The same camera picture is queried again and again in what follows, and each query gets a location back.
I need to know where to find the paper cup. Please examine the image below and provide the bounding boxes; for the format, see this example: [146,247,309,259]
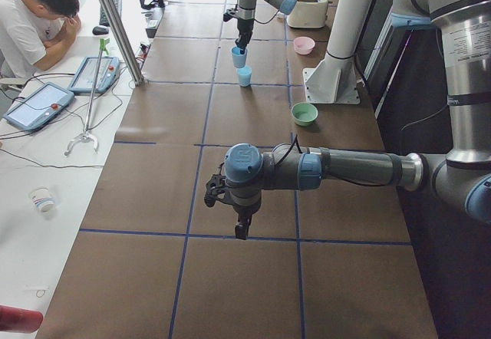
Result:
[29,187,54,212]

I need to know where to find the red cylinder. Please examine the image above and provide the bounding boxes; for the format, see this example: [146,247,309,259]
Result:
[0,305,44,334]

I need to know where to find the near teach pendant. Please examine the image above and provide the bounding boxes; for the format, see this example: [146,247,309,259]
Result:
[3,83,74,131]

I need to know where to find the teach pendant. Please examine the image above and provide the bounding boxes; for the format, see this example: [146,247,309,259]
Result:
[68,56,120,96]
[3,83,74,131]

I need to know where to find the cream toaster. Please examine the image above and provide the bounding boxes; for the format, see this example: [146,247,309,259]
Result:
[287,0,328,28]

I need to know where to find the black keyboard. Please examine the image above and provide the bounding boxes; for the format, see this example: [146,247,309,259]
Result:
[98,0,123,26]

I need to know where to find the light blue cup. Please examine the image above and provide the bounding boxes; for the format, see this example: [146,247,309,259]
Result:
[236,65,252,87]
[231,46,248,68]

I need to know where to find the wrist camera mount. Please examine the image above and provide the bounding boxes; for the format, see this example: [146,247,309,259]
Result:
[204,173,233,208]
[222,5,238,22]

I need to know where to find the black computer mouse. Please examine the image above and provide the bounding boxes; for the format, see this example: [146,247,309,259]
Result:
[92,25,109,36]

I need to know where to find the seated person white shirt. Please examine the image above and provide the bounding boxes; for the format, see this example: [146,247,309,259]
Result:
[1,0,81,78]

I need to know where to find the pink bowl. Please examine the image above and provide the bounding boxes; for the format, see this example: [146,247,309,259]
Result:
[293,36,315,55]

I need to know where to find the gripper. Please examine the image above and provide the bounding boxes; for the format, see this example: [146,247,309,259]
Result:
[235,18,254,52]
[233,202,261,239]

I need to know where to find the aluminium frame post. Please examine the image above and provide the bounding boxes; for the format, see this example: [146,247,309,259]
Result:
[99,0,145,87]

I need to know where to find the reacher grabber tool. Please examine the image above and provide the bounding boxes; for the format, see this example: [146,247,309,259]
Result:
[64,38,110,156]

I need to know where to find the green bowl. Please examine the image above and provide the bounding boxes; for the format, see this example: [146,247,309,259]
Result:
[291,102,318,127]

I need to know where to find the far teach pendant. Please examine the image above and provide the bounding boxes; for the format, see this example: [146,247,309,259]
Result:
[68,56,120,96]

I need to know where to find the white mounting pillar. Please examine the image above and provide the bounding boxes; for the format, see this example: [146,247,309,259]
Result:
[303,0,372,104]

